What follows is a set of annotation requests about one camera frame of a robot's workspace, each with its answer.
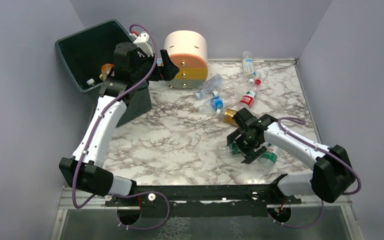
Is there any green label water bottle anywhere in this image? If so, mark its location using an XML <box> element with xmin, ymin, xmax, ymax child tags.
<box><xmin>259</xmin><ymin>143</ymin><xmax>280</xmax><ymax>171</ymax></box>

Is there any brown tea bottle red label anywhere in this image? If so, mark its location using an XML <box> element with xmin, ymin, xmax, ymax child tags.
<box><xmin>215</xmin><ymin>108</ymin><xmax>238</xmax><ymax>127</ymax></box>

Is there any green label bottle dark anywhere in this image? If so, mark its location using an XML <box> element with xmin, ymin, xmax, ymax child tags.
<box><xmin>215</xmin><ymin>141</ymin><xmax>243</xmax><ymax>159</ymax></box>

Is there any orange label juice bottle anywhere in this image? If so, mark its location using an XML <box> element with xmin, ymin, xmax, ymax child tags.
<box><xmin>99</xmin><ymin>63</ymin><xmax>114</xmax><ymax>81</ymax></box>

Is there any green jasmine tea bottle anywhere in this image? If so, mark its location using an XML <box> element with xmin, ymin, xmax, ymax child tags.
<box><xmin>86</xmin><ymin>78</ymin><xmax>96</xmax><ymax>87</ymax></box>

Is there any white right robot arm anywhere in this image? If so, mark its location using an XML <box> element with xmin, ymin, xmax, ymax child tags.
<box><xmin>226</xmin><ymin>108</ymin><xmax>362</xmax><ymax>203</ymax></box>

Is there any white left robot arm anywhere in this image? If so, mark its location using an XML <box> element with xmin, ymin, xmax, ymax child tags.
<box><xmin>59</xmin><ymin>42</ymin><xmax>180</xmax><ymax>197</ymax></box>

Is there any dark green plastic bin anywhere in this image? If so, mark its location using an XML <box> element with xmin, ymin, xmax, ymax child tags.
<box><xmin>54</xmin><ymin>19</ymin><xmax>153</xmax><ymax>128</ymax></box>

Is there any red label bottle red cap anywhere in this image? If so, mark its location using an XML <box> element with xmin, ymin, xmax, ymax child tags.
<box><xmin>237</xmin><ymin>79</ymin><xmax>261</xmax><ymax>110</ymax></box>

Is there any round drawer cabinet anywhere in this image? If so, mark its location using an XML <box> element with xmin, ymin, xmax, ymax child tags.
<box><xmin>163</xmin><ymin>30</ymin><xmax>209</xmax><ymax>89</ymax></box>

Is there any clear bottle blue cap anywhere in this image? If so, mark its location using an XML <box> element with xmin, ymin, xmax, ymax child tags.
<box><xmin>194</xmin><ymin>74</ymin><xmax>224</xmax><ymax>100</ymax></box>

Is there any clear bottle blue white label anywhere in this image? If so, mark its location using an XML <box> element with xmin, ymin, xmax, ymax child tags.
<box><xmin>241</xmin><ymin>51</ymin><xmax>256</xmax><ymax>83</ymax></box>

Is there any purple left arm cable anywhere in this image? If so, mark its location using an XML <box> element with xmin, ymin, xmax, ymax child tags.
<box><xmin>71</xmin><ymin>23</ymin><xmax>159</xmax><ymax>210</ymax></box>

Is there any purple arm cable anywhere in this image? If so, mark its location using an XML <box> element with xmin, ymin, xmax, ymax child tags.
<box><xmin>268</xmin><ymin>117</ymin><xmax>362</xmax><ymax>229</ymax></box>
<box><xmin>71</xmin><ymin>23</ymin><xmax>159</xmax><ymax>210</ymax></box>

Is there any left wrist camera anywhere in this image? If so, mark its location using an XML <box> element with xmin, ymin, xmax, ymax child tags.
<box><xmin>129</xmin><ymin>31</ymin><xmax>154</xmax><ymax>57</ymax></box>

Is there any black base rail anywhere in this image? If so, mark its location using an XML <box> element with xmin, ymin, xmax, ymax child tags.
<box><xmin>104</xmin><ymin>184</ymin><xmax>301</xmax><ymax>219</ymax></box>

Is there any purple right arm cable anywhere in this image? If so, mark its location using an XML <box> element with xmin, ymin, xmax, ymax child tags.
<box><xmin>268</xmin><ymin>117</ymin><xmax>362</xmax><ymax>229</ymax></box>

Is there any aluminium frame rail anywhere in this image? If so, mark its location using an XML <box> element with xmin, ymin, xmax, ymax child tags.
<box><xmin>49</xmin><ymin>187</ymin><xmax>354</xmax><ymax>240</ymax></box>

